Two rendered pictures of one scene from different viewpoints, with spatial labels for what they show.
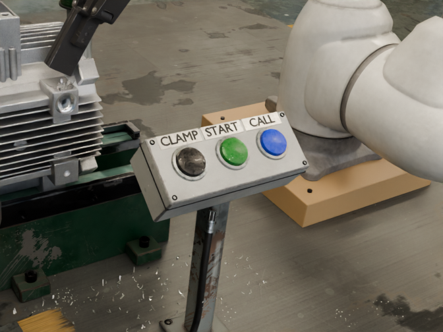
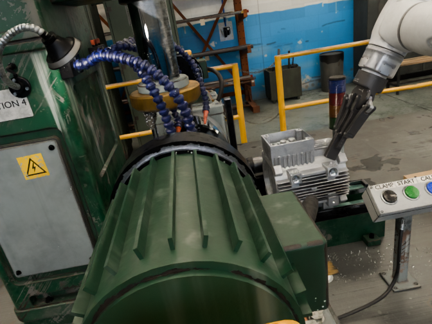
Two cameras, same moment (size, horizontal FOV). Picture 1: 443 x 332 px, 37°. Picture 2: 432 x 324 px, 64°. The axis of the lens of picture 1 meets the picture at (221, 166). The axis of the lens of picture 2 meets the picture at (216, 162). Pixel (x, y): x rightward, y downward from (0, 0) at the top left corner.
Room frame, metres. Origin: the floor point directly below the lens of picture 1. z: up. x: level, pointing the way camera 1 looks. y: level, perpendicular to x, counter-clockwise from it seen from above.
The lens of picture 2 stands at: (-0.20, -0.05, 1.49)
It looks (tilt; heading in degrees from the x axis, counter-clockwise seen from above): 23 degrees down; 36
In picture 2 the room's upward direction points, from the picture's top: 10 degrees counter-clockwise
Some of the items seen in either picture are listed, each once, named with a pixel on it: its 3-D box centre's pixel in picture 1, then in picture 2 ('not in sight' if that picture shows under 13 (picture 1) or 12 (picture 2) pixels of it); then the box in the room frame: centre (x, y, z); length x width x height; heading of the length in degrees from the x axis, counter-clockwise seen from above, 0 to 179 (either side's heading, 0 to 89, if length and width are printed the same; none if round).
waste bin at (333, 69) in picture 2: not in sight; (331, 71); (5.71, 1.55, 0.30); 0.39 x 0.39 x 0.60
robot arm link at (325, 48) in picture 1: (338, 58); not in sight; (1.01, -0.16, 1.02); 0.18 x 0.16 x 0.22; 40
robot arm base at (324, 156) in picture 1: (309, 124); not in sight; (1.03, -0.14, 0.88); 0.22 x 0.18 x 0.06; 39
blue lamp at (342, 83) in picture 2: not in sight; (337, 85); (1.06, 0.27, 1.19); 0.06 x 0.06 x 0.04
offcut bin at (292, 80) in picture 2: not in sight; (282, 74); (5.14, 2.17, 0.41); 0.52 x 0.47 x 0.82; 128
